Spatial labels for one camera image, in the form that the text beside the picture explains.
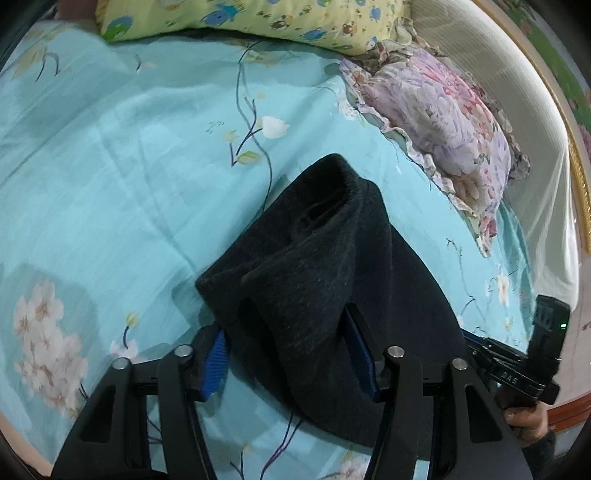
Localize white padded gold-trimmed headboard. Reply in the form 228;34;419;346
411;0;591;435

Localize pink floral ruffled pillow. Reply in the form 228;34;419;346
339;23;532;259

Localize dark knit pants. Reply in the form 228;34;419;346
195;154;472;462

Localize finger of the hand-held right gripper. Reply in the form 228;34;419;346
462;329;492;365

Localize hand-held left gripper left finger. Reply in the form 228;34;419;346
50;323;230;480

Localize teal floral bed sheet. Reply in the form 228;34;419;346
0;18;546;480

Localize person's right forearm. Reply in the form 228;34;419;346
519;427;559;480

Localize person's right hand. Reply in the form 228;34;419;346
503;406;550;446

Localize yellow cartoon print pillow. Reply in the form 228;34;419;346
95;0;411;57

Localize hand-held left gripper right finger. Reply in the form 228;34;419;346
342;305;534;480

